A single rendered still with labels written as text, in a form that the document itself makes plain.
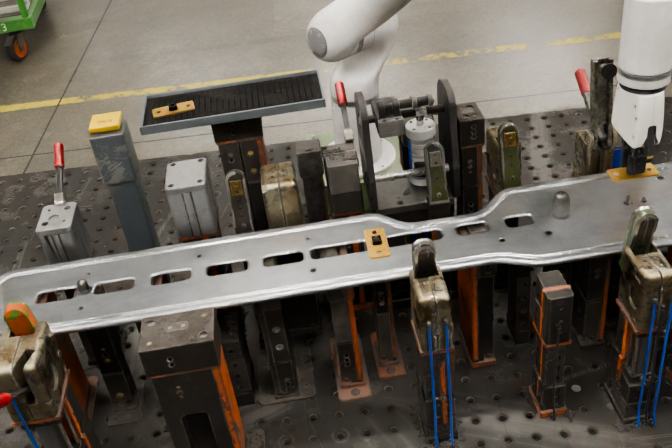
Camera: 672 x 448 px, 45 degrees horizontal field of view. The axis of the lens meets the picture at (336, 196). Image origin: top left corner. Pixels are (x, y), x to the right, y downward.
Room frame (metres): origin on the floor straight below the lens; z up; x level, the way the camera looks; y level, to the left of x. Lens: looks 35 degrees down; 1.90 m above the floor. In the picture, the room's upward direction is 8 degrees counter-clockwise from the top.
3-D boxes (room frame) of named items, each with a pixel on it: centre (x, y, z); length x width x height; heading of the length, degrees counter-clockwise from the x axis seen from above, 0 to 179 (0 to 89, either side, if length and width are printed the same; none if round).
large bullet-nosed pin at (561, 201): (1.16, -0.40, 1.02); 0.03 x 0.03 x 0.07
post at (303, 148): (1.35, 0.04, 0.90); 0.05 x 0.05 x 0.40; 2
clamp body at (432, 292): (0.97, -0.13, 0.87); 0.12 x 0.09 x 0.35; 2
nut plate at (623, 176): (1.16, -0.53, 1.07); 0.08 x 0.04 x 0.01; 93
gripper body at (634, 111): (1.16, -0.53, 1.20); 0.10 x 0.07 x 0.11; 2
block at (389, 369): (1.16, -0.06, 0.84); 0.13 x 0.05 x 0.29; 2
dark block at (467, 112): (1.37, -0.28, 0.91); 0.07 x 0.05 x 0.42; 2
